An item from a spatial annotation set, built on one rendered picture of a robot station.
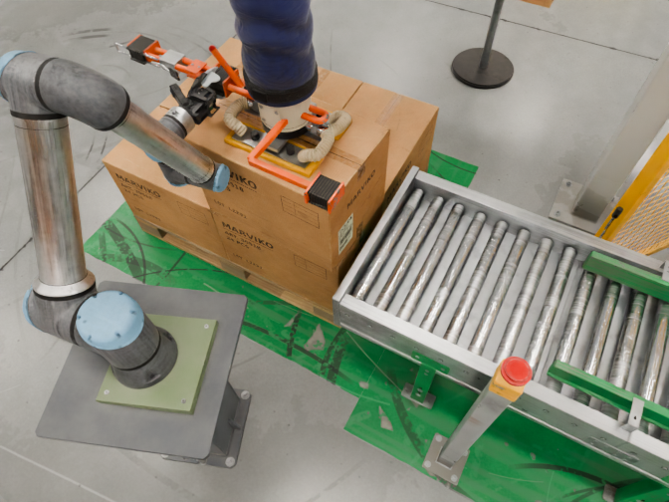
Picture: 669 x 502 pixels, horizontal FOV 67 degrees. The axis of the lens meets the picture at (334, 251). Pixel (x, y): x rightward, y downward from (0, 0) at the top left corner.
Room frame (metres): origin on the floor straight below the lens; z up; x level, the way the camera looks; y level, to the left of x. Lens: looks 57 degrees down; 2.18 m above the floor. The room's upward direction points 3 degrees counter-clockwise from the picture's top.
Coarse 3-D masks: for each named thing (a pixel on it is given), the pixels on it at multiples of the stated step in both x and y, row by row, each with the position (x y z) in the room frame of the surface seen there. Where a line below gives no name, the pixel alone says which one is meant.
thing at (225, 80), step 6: (216, 66) 1.46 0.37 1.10; (216, 72) 1.44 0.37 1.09; (222, 72) 1.44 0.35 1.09; (222, 78) 1.41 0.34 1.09; (228, 78) 1.39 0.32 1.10; (210, 84) 1.39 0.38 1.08; (216, 84) 1.38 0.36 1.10; (222, 84) 1.37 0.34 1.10; (228, 84) 1.39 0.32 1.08; (234, 84) 1.41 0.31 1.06; (216, 90) 1.38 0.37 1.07; (222, 90) 1.38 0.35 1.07; (222, 96) 1.37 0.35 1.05; (228, 96) 1.38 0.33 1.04
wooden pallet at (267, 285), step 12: (144, 228) 1.58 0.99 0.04; (156, 228) 1.52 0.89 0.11; (168, 240) 1.51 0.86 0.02; (180, 240) 1.51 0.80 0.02; (192, 252) 1.43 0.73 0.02; (204, 252) 1.42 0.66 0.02; (216, 264) 1.35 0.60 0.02; (228, 264) 1.30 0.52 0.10; (240, 276) 1.27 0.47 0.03; (252, 276) 1.27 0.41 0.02; (264, 288) 1.20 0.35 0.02; (276, 288) 1.20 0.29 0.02; (288, 300) 1.13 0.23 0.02; (300, 300) 1.12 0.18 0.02; (312, 312) 1.06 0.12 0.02; (324, 312) 1.02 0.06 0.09
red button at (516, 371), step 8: (512, 360) 0.41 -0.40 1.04; (520, 360) 0.41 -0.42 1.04; (504, 368) 0.40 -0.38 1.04; (512, 368) 0.39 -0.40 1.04; (520, 368) 0.39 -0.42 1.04; (528, 368) 0.39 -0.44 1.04; (504, 376) 0.37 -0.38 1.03; (512, 376) 0.37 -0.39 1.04; (520, 376) 0.37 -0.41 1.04; (528, 376) 0.37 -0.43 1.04; (512, 384) 0.36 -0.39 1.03; (520, 384) 0.35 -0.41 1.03
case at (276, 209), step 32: (224, 128) 1.33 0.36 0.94; (352, 128) 1.30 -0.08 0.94; (384, 128) 1.29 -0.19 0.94; (224, 160) 1.20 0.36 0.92; (352, 160) 1.15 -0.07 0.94; (384, 160) 1.27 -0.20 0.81; (224, 192) 1.23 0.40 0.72; (256, 192) 1.13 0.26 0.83; (288, 192) 1.05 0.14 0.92; (352, 192) 1.08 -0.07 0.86; (256, 224) 1.15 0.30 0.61; (288, 224) 1.06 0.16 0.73; (320, 224) 0.98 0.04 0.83; (352, 224) 1.08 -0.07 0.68; (320, 256) 0.99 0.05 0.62
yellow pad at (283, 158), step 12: (252, 132) 1.25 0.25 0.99; (264, 132) 1.28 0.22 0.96; (240, 144) 1.23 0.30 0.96; (252, 144) 1.22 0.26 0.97; (288, 144) 1.21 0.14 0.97; (264, 156) 1.17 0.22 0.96; (276, 156) 1.17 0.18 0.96; (288, 156) 1.16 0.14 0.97; (324, 156) 1.16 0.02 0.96; (288, 168) 1.12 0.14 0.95; (300, 168) 1.11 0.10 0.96; (312, 168) 1.11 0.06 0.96
